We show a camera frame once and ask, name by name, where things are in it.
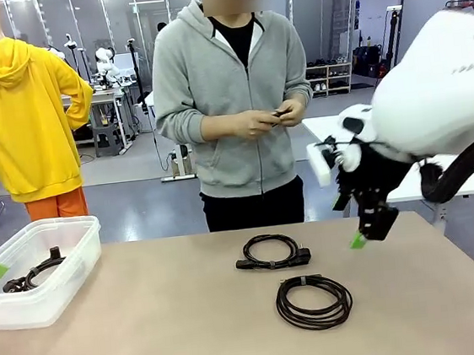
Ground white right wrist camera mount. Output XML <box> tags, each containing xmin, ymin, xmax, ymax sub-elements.
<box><xmin>304</xmin><ymin>139</ymin><xmax>341</xmax><ymax>190</ymax></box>

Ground large black USB cable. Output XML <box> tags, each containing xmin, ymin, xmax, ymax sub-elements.
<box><xmin>272</xmin><ymin>271</ymin><xmax>356</xmax><ymax>335</ymax></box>

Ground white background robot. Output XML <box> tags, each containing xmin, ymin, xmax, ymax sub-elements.
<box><xmin>91</xmin><ymin>45</ymin><xmax>121</xmax><ymax>85</ymax></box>

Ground black light stand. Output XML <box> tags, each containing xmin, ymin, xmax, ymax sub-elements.
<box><xmin>380</xmin><ymin>5</ymin><xmax>411</xmax><ymax>69</ymax></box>

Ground black camera tripod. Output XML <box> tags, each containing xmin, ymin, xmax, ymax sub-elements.
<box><xmin>126</xmin><ymin>36</ymin><xmax>149</xmax><ymax>113</ymax></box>
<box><xmin>62</xmin><ymin>30</ymin><xmax>94</xmax><ymax>84</ymax></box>

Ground person's right forearm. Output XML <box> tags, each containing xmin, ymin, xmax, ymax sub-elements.
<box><xmin>199</xmin><ymin>111</ymin><xmax>245</xmax><ymax>144</ymax></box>

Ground black right arm cable sleeve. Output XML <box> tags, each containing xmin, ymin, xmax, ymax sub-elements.
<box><xmin>414</xmin><ymin>125</ymin><xmax>474</xmax><ymax>207</ymax></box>

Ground white standing desk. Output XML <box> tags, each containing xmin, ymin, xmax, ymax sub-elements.
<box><xmin>132</xmin><ymin>87</ymin><xmax>198</xmax><ymax>185</ymax></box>

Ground background work desk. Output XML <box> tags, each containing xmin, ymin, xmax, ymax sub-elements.
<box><xmin>60</xmin><ymin>84</ymin><xmax>140</xmax><ymax>160</ymax></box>

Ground grey step stool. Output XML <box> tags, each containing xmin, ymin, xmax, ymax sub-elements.
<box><xmin>91</xmin><ymin>122</ymin><xmax>124</xmax><ymax>159</ymax></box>

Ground person's right hand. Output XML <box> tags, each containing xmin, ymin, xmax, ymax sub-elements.
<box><xmin>234</xmin><ymin>108</ymin><xmax>278</xmax><ymax>143</ymax></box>

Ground black bags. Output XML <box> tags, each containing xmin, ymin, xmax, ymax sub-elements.
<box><xmin>349</xmin><ymin>34</ymin><xmax>391</xmax><ymax>81</ymax></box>

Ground orange shorts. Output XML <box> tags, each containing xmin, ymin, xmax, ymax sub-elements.
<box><xmin>24</xmin><ymin>186</ymin><xmax>91</xmax><ymax>224</ymax></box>

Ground person's left hand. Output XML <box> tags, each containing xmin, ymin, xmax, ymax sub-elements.
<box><xmin>275</xmin><ymin>97</ymin><xmax>309</xmax><ymax>127</ymax></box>

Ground yellow hoodie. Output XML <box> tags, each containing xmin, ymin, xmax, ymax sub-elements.
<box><xmin>0</xmin><ymin>28</ymin><xmax>105</xmax><ymax>207</ymax></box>

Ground black power cable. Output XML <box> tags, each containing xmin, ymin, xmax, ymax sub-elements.
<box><xmin>232</xmin><ymin>229</ymin><xmax>314</xmax><ymax>274</ymax></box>
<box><xmin>0</xmin><ymin>245</ymin><xmax>70</xmax><ymax>295</ymax></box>

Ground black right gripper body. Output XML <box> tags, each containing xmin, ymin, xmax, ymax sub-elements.
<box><xmin>335</xmin><ymin>137</ymin><xmax>414</xmax><ymax>208</ymax></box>

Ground clothes rack with garments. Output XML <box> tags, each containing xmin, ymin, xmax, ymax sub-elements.
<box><xmin>442</xmin><ymin>0</ymin><xmax>474</xmax><ymax>24</ymax></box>

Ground person in grey hoodie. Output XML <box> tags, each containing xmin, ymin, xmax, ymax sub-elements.
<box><xmin>143</xmin><ymin>0</ymin><xmax>327</xmax><ymax>238</ymax></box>

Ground clear plastic storage bin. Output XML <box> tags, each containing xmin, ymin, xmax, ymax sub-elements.
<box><xmin>0</xmin><ymin>213</ymin><xmax>111</xmax><ymax>334</ymax></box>

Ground wooden shoe rack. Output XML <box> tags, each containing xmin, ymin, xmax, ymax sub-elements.
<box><xmin>304</xmin><ymin>56</ymin><xmax>356</xmax><ymax>100</ymax></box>

